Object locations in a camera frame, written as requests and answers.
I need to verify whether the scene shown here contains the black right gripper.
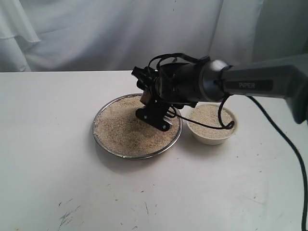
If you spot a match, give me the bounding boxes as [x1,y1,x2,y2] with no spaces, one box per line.
[131,63,200,132]

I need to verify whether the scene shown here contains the brown wooden cup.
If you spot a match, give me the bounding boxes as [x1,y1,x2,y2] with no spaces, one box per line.
[140,91,152,105]

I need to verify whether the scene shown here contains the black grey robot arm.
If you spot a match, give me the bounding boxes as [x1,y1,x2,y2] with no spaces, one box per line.
[132,56,308,131]

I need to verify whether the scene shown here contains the white bowl of rice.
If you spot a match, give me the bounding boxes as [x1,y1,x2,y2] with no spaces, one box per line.
[187,103,238,145]

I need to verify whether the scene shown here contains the round metal rice tray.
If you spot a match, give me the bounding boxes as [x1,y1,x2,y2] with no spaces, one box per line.
[92,93,183,159]

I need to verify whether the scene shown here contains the white backdrop curtain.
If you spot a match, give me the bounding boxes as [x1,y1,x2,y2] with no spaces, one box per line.
[0,0,308,72]

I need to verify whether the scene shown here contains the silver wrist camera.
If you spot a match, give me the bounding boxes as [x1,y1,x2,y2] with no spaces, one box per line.
[164,106,177,128]

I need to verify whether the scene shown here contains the black camera cable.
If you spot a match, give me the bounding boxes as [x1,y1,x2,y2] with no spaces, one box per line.
[148,52,308,231]

